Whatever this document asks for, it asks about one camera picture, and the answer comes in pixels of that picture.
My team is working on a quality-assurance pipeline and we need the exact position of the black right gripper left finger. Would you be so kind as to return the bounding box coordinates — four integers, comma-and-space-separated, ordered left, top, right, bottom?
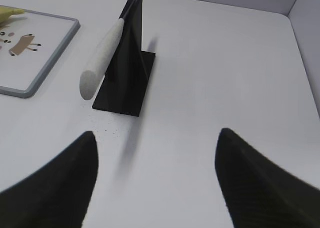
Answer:
0, 131, 98, 227

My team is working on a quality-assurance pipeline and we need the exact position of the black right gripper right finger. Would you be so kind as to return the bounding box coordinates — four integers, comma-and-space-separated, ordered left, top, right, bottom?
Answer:
214, 128, 320, 227

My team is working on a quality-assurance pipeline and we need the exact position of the knife with white handle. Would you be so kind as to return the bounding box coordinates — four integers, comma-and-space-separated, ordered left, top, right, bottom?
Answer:
79, 0, 138, 100

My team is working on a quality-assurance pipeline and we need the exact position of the yellow plastic banana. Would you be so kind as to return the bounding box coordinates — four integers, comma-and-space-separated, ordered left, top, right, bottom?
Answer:
0, 6, 25, 25

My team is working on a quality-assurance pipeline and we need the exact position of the black knife stand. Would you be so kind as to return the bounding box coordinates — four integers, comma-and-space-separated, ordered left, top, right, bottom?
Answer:
92, 0, 156, 117

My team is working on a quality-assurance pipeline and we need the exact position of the white cutting board grey rim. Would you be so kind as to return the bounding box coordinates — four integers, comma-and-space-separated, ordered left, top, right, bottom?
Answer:
0, 10, 81, 98

